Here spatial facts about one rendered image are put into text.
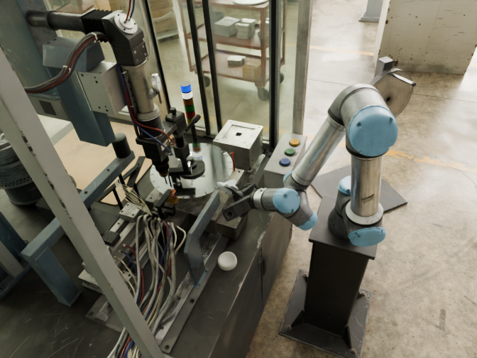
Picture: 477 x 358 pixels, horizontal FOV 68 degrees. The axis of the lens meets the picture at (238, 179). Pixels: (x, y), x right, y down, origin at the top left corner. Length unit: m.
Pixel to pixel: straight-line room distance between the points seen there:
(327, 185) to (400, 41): 2.04
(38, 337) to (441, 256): 2.11
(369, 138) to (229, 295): 0.71
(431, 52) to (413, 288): 2.70
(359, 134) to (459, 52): 3.51
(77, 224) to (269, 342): 1.53
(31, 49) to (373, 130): 0.98
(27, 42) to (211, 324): 1.02
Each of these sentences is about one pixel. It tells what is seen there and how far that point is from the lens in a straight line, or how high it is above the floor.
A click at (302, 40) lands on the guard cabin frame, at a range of 1.48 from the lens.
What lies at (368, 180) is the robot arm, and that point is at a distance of 1.08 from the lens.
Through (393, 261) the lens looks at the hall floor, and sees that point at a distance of 2.38.
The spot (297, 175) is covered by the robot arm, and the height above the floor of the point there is 1.05.
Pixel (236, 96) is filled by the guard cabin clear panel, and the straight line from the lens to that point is 1.72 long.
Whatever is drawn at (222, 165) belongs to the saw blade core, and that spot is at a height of 0.95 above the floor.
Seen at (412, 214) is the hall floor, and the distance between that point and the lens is 2.68.
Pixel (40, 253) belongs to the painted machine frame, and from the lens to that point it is 1.24.
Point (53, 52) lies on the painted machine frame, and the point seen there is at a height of 1.51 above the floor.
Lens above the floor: 1.88
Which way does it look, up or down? 43 degrees down
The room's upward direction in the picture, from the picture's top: 5 degrees counter-clockwise
